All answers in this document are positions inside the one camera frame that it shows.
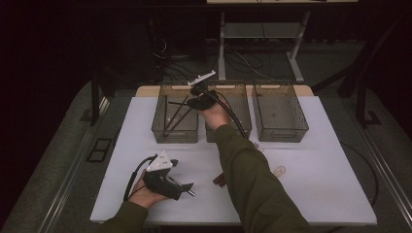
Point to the white metal desk frame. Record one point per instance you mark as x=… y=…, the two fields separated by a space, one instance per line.
x=222 y=48

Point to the white table cover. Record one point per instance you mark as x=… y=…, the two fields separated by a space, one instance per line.
x=324 y=194

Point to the black metal stand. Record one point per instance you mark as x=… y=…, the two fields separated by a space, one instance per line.
x=95 y=106
x=361 y=106

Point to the person's left hand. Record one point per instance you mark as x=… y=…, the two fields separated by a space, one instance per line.
x=144 y=195

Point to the person's right hand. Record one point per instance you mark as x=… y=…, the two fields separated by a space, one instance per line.
x=215 y=118

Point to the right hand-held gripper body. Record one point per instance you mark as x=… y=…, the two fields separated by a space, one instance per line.
x=202 y=100

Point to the smoky transparent plastic bin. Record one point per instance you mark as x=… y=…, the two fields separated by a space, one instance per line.
x=239 y=110
x=176 y=136
x=280 y=134

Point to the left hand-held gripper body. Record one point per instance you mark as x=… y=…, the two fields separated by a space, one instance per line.
x=160 y=184

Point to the metal floor rail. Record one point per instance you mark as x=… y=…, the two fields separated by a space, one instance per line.
x=388 y=178
x=64 y=194

